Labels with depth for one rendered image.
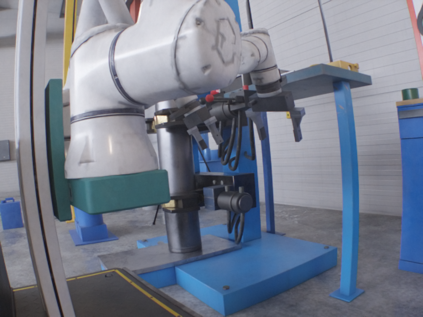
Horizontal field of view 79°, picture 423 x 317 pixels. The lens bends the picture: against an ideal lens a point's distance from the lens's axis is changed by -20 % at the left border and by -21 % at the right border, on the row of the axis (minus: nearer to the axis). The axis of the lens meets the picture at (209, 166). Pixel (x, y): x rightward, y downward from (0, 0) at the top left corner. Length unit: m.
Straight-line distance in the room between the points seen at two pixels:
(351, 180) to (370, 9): 2.27
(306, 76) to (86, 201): 1.03
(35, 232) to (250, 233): 1.72
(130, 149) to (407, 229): 1.56
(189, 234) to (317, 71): 1.20
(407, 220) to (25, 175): 1.71
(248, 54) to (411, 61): 2.43
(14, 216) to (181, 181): 2.94
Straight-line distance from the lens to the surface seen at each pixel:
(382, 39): 3.23
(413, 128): 1.73
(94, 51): 0.57
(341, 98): 1.42
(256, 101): 0.96
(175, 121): 1.71
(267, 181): 2.62
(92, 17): 1.32
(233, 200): 1.58
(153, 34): 0.48
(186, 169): 1.88
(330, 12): 3.65
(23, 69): 0.69
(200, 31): 0.44
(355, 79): 1.47
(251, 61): 0.76
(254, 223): 2.19
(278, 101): 0.92
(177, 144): 1.86
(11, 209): 4.34
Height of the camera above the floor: 0.74
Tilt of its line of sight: 2 degrees down
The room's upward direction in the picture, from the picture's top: 5 degrees counter-clockwise
